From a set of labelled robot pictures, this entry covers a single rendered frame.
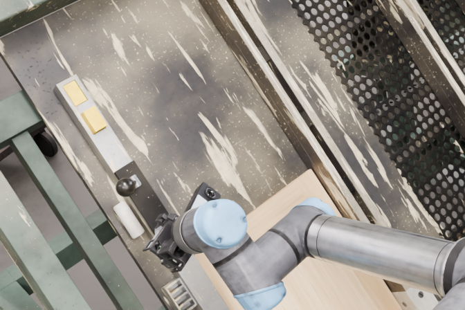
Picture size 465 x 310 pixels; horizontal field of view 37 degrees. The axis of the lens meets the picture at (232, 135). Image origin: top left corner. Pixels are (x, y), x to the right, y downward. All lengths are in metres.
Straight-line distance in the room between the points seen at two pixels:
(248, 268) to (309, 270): 0.56
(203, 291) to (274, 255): 0.42
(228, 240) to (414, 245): 0.27
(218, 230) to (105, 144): 0.50
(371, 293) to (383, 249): 0.71
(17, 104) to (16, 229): 0.29
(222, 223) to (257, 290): 0.12
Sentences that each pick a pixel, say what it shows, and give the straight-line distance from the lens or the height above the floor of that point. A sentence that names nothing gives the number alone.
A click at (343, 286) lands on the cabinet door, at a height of 1.07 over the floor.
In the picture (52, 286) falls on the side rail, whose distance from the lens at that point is 1.40.
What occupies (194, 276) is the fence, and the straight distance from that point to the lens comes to 1.48.
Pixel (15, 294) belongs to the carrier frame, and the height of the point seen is 0.79.
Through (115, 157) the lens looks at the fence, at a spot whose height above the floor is 1.52.
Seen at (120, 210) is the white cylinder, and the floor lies 1.43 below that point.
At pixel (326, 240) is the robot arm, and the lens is 1.08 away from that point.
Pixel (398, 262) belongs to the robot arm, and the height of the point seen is 1.58.
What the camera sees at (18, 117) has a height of 1.62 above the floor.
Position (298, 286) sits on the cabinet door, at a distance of 1.61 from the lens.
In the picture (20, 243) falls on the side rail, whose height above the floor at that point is 1.48.
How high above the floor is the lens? 2.27
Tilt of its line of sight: 32 degrees down
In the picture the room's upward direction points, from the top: 15 degrees counter-clockwise
